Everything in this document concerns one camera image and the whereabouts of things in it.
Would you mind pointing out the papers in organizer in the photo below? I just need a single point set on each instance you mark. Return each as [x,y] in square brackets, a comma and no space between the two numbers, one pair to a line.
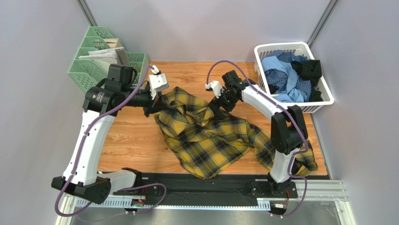
[109,55]

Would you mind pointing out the green file organizer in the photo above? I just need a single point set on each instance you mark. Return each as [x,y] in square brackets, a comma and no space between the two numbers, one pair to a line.
[86,74]

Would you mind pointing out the light blue shirt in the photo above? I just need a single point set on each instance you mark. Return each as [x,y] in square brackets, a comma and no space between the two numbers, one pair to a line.
[284,79]

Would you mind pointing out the black garment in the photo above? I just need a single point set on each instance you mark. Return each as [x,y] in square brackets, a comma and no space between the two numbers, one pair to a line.
[308,71]

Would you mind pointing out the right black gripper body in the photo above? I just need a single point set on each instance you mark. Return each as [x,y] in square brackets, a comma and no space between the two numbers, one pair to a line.
[218,104]

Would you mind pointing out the blue checked shirt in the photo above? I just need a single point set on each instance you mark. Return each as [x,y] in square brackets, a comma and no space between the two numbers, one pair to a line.
[290,57]

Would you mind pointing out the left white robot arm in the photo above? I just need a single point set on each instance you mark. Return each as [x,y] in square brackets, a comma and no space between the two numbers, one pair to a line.
[100,108]

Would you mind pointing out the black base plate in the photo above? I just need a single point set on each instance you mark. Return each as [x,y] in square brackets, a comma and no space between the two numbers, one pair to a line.
[223,190]

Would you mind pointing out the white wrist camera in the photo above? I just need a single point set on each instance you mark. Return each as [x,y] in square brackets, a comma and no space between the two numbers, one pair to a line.
[157,81]
[215,87]

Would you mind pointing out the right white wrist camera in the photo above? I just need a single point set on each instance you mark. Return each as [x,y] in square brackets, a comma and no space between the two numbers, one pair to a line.
[215,87]

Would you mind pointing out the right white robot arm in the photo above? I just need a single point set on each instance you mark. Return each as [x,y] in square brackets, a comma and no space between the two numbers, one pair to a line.
[288,129]

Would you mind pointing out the yellow plaid long sleeve shirt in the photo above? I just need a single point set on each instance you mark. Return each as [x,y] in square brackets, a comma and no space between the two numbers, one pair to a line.
[204,146]

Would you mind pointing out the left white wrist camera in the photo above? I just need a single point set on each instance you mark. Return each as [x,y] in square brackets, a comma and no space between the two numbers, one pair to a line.
[157,81]

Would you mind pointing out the grey folder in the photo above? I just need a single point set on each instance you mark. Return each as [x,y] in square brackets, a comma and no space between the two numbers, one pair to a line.
[122,57]

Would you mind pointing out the aluminium rail frame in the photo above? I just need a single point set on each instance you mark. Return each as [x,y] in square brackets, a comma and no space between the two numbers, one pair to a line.
[317,198]

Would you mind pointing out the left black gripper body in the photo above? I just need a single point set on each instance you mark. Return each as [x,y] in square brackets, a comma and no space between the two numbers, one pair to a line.
[146,101]

